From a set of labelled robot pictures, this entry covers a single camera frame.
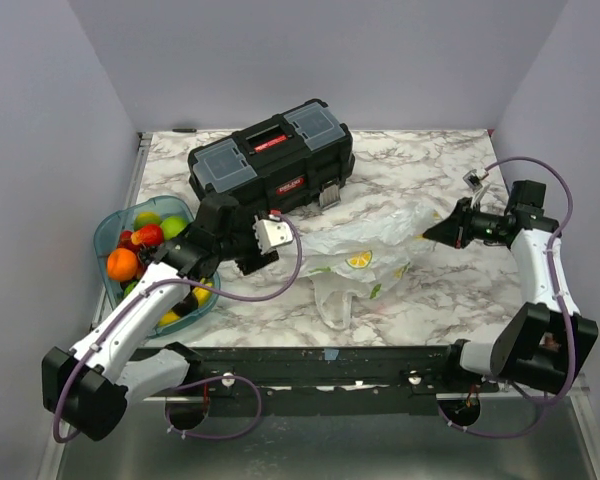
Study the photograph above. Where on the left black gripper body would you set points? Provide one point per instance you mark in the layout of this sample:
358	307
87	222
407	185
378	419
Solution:
245	251

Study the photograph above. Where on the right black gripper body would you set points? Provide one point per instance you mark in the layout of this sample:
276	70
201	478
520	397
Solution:
476	224

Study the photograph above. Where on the white plastic bag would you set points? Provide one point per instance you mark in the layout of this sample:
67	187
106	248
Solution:
364	259

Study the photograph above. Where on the red fake peach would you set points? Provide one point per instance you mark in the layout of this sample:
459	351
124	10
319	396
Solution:
148	236

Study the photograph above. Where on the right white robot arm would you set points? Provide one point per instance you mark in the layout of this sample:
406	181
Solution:
547	341

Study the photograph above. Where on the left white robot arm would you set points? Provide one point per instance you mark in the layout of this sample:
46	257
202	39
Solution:
89	387

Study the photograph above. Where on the yellow fake banana bunch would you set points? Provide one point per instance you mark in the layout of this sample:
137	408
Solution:
203	296

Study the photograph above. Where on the dark fake plum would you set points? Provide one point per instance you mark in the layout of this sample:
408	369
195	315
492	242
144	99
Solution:
186	306

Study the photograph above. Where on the yellow green fake apple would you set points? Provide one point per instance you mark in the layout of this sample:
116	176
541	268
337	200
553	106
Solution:
146	218

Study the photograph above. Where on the fake orange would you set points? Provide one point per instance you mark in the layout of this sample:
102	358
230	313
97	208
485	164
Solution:
122	265

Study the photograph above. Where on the black plastic toolbox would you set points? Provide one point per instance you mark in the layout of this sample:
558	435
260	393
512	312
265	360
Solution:
292	159

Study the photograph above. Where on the teal plastic fruit bowl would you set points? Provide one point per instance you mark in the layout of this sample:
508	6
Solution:
106	238

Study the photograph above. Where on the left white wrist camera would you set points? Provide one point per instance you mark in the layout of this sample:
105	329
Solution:
271	233

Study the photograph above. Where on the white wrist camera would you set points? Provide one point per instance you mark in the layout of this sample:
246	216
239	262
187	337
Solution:
476	181
271	233

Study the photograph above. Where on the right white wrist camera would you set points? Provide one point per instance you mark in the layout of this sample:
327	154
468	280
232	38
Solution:
476	181

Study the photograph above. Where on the aluminium frame profile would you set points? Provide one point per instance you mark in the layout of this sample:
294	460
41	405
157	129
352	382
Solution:
129	200

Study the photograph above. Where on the black metal base rail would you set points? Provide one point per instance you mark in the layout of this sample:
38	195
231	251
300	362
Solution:
306	381

